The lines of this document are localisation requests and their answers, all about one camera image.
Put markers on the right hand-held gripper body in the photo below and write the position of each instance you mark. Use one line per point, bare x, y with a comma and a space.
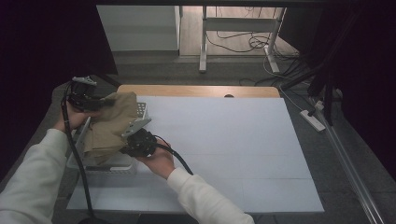
141, 143

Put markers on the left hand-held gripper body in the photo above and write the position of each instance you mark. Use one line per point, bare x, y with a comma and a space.
81, 93

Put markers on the tan pants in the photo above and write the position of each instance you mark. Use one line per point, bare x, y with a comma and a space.
109, 127

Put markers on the dark table grommet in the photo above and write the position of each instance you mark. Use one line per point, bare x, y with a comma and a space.
229, 95

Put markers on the white perforated plastic basket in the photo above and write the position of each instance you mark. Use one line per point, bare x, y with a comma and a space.
109, 168

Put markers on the white desk frame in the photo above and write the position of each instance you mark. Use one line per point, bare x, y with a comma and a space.
239, 24

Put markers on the person's right hand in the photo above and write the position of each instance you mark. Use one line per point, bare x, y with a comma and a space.
160, 161

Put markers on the aluminium rail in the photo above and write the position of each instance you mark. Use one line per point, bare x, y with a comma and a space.
351, 174

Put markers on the wooden table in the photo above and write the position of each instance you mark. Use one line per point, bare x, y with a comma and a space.
186, 90

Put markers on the white table board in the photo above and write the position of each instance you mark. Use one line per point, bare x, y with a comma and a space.
249, 140

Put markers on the person's left hand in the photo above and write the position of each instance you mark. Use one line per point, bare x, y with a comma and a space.
74, 119

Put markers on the white power strip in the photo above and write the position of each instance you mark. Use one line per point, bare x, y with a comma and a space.
312, 120

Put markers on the dark curtain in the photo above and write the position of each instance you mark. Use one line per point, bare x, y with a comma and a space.
370, 77
34, 62

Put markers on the white plug adapter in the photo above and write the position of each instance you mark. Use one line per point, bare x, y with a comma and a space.
319, 105

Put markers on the white cabinet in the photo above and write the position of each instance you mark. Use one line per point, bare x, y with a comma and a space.
140, 28

